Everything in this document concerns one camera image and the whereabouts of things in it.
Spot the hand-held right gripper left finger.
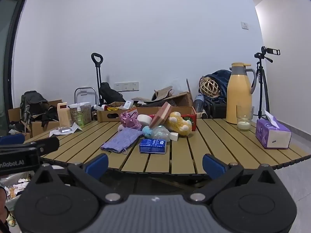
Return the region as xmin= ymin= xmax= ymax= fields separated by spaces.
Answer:
xmin=25 ymin=153 xmax=121 ymax=202

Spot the purple satin scrunchie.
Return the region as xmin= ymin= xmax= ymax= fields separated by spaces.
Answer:
xmin=118 ymin=111 xmax=142 ymax=130

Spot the pile of paper scraps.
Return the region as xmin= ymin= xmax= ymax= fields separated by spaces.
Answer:
xmin=0 ymin=171 xmax=34 ymax=197

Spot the white wall outlet strip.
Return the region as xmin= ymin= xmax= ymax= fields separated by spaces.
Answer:
xmin=114 ymin=82 xmax=140 ymax=92

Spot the purple tissue box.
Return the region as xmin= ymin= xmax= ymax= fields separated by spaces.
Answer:
xmin=255 ymin=110 xmax=292 ymax=150

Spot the clear grain container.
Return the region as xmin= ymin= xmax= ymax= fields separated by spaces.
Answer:
xmin=69 ymin=102 xmax=92 ymax=127

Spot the black bag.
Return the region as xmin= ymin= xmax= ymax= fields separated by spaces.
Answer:
xmin=98 ymin=82 xmax=125 ymax=105

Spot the blue tissue packet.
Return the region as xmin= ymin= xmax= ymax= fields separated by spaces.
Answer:
xmin=139 ymin=138 xmax=167 ymax=154

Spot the large open cardboard box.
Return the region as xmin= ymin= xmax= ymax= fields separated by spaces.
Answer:
xmin=132 ymin=78 xmax=194 ymax=108

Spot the purple knitted cloth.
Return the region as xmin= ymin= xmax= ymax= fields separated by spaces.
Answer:
xmin=100 ymin=128 xmax=144 ymax=154

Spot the green spray bottle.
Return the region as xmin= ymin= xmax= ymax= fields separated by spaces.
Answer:
xmin=76 ymin=106 xmax=84 ymax=127

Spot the beige bottle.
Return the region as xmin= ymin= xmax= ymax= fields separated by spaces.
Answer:
xmin=57 ymin=102 xmax=73 ymax=129

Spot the yellow and white plush toy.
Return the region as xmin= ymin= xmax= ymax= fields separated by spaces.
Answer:
xmin=165 ymin=112 xmax=192 ymax=136

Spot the wicker ball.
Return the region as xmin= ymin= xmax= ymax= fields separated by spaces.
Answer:
xmin=199 ymin=76 xmax=221 ymax=97

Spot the dark blue blanket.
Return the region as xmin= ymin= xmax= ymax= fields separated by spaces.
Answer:
xmin=202 ymin=70 xmax=231 ymax=105

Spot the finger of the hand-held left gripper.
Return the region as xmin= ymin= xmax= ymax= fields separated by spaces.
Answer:
xmin=0 ymin=136 xmax=60 ymax=157
xmin=0 ymin=134 xmax=25 ymax=146

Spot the white round foam sponge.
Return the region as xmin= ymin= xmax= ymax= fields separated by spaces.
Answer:
xmin=137 ymin=114 xmax=153 ymax=128

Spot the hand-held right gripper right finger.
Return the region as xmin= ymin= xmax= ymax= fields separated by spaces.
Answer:
xmin=185 ymin=153 xmax=286 ymax=203

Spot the white folding step stool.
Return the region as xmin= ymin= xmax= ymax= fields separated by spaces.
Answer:
xmin=74 ymin=87 xmax=98 ymax=107

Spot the dark backpack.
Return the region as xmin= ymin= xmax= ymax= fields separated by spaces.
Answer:
xmin=20 ymin=90 xmax=59 ymax=133

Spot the red cardboard box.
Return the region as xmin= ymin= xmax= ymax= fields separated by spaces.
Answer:
xmin=149 ymin=113 xmax=197 ymax=132

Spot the black case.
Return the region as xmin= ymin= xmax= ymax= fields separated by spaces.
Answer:
xmin=205 ymin=102 xmax=227 ymax=119

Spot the black trolley handle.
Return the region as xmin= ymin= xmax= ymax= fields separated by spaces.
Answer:
xmin=91 ymin=53 xmax=104 ymax=106

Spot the pink soft pad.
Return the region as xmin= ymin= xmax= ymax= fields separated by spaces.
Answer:
xmin=149 ymin=101 xmax=173 ymax=130

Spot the dark door frame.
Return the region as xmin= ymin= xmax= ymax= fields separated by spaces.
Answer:
xmin=0 ymin=0 xmax=28 ymax=136

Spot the clear plastic bag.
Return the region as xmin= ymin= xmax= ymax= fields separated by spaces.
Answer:
xmin=152 ymin=125 xmax=171 ymax=142

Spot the brown cardboard box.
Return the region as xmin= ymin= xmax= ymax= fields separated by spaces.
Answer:
xmin=8 ymin=99 xmax=64 ymax=139

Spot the glass cup with candle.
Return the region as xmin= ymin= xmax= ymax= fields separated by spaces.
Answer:
xmin=236 ymin=105 xmax=255 ymax=131

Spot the blue bottle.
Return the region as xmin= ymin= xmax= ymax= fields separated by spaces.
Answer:
xmin=194 ymin=93 xmax=205 ymax=113

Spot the brown cardboard tray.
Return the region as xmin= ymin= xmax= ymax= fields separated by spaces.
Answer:
xmin=96 ymin=106 xmax=196 ymax=123

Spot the yellow thermos jug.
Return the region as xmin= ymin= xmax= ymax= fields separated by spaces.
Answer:
xmin=226 ymin=63 xmax=257 ymax=125

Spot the white paper sheet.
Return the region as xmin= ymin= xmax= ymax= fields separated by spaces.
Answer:
xmin=49 ymin=123 xmax=83 ymax=137

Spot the black tripod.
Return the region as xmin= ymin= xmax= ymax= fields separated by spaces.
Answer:
xmin=254 ymin=46 xmax=281 ymax=120

